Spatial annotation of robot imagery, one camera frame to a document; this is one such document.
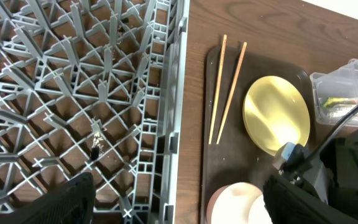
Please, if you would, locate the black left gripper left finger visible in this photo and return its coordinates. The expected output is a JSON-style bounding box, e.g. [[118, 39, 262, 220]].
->
[[0, 172, 96, 224]]

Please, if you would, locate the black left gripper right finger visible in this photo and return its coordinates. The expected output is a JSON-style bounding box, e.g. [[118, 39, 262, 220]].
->
[[263, 174, 358, 224]]

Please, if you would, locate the green snack wrapper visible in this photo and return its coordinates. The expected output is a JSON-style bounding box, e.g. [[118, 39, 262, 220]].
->
[[322, 97, 358, 109]]

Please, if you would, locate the wooden chopstick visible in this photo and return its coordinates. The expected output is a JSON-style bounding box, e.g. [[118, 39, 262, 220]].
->
[[216, 42, 247, 144], [208, 34, 227, 144]]

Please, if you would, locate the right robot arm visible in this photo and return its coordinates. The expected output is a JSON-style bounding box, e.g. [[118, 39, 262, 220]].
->
[[263, 130, 358, 223]]

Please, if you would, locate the clear plastic waste bin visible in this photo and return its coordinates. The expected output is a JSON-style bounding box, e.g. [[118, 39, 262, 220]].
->
[[310, 58, 358, 125]]

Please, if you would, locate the pink small bowl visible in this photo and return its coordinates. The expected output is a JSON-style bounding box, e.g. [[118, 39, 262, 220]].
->
[[206, 182, 272, 224]]

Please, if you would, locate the dark brown serving tray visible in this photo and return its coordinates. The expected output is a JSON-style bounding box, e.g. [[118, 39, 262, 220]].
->
[[200, 45, 316, 223]]

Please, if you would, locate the yellow round plate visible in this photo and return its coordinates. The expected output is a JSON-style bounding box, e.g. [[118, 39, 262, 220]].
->
[[242, 76, 311, 156]]

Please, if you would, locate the grey plastic dish rack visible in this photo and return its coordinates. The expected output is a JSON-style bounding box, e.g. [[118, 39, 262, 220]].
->
[[0, 0, 190, 223]]

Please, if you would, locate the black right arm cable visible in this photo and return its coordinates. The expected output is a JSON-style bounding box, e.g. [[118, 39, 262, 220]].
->
[[303, 91, 358, 162]]

